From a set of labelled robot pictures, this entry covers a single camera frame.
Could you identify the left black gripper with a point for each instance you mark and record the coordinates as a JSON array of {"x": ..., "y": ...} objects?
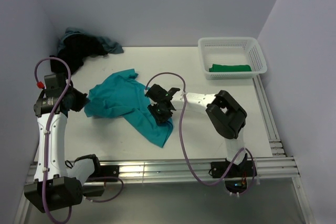
[{"x": 82, "y": 100}]

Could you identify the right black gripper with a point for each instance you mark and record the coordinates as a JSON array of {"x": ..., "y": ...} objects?
[{"x": 158, "y": 118}]

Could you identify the teal t-shirt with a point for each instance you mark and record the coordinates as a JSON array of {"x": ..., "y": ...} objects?
[{"x": 121, "y": 94}]

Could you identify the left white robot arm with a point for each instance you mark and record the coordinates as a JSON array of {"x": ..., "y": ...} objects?
[{"x": 54, "y": 183}]

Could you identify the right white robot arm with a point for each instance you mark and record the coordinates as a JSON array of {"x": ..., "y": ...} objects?
[{"x": 224, "y": 112}]

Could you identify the black t-shirt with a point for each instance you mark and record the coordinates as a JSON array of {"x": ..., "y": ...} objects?
[{"x": 77, "y": 47}]

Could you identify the grey-blue t-shirt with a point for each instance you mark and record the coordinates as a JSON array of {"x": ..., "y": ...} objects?
[{"x": 111, "y": 47}]

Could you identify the rolled green t-shirt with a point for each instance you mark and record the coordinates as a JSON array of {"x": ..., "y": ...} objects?
[{"x": 228, "y": 68}]

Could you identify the white plastic basket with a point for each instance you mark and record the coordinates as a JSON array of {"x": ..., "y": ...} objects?
[{"x": 231, "y": 51}]

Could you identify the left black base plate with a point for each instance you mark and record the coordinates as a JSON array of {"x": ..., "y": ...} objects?
[{"x": 109, "y": 172}]

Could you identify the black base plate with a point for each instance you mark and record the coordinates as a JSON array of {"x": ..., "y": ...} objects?
[
  {"x": 109, "y": 172},
  {"x": 218, "y": 168}
]

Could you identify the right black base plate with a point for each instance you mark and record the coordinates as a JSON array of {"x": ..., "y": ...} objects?
[{"x": 218, "y": 168}]

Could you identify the aluminium rail frame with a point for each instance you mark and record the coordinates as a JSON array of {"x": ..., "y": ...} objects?
[{"x": 278, "y": 166}]

